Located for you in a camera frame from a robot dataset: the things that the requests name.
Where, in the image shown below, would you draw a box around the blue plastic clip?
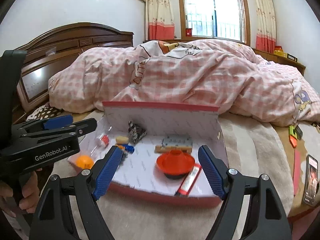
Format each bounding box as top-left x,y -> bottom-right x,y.
118,144 -> 135,154

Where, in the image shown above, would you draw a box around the person's left hand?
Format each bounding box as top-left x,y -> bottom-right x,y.
1,171 -> 40,217

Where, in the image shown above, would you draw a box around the wooden notched block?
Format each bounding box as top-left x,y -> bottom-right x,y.
155,145 -> 193,154

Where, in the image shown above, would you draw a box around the brown wooden headboard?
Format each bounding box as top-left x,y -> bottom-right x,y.
12,22 -> 134,124

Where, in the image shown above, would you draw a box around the pink checkered duvet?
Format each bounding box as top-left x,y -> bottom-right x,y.
48,39 -> 319,126

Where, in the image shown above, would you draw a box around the polka dot pillow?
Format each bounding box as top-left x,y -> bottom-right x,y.
26,102 -> 63,121

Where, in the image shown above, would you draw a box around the red cylindrical battery tube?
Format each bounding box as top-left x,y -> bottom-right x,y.
175,163 -> 202,197

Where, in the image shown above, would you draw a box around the roll of tape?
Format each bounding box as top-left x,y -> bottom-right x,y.
164,173 -> 188,180

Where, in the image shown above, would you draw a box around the black white patterned pyramid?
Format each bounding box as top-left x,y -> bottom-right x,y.
128,121 -> 147,144

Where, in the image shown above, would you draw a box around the grey metal perforated plate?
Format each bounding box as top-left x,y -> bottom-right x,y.
162,135 -> 193,147

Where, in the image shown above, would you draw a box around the right cream red curtain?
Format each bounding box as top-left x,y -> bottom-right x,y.
255,0 -> 276,54

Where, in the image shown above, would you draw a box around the window with bars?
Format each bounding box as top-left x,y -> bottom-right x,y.
178,0 -> 251,46

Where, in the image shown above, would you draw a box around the orange ball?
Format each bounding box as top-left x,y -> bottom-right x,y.
75,155 -> 94,170

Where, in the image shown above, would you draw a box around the yellow box on cabinet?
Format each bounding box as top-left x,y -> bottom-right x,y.
274,46 -> 298,62

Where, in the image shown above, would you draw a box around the wooden side cabinet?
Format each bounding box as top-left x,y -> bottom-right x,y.
253,48 -> 306,76

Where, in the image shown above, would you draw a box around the red cardboard box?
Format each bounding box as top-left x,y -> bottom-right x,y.
68,101 -> 227,207

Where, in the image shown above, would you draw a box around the round wooden chess piece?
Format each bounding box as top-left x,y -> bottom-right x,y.
116,136 -> 129,145

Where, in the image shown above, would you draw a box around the left cream red curtain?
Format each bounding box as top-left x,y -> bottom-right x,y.
145,0 -> 175,41

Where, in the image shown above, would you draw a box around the orange green toy pieces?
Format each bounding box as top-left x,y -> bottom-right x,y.
289,125 -> 303,148

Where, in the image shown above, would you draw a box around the small bottle red label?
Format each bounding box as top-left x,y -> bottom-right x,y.
95,133 -> 110,148

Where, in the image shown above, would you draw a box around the smartphone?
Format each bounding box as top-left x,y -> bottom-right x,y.
302,154 -> 318,206

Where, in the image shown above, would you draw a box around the orange plastic hat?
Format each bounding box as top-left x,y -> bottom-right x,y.
156,150 -> 195,176

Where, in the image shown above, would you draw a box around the cream red curtain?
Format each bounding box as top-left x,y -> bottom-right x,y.
255,0 -> 276,54
145,0 -> 175,41

